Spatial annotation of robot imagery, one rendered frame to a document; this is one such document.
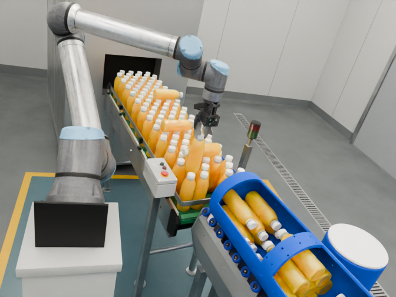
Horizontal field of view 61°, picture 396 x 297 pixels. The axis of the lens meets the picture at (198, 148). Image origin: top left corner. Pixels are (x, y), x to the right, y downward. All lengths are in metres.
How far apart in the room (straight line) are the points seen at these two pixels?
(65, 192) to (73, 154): 0.13
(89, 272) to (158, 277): 1.44
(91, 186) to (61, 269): 0.27
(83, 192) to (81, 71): 0.58
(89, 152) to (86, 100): 0.33
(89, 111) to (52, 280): 0.64
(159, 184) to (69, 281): 0.59
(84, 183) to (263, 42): 5.19
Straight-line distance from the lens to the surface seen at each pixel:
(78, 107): 1.46
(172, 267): 2.71
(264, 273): 1.32
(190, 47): 1.35
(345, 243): 1.77
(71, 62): 1.55
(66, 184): 1.17
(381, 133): 5.57
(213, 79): 1.48
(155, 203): 1.79
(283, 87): 6.55
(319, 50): 6.65
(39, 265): 1.22
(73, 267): 1.21
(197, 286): 1.96
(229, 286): 1.57
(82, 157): 1.19
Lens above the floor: 2.02
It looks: 28 degrees down
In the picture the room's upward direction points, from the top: 14 degrees clockwise
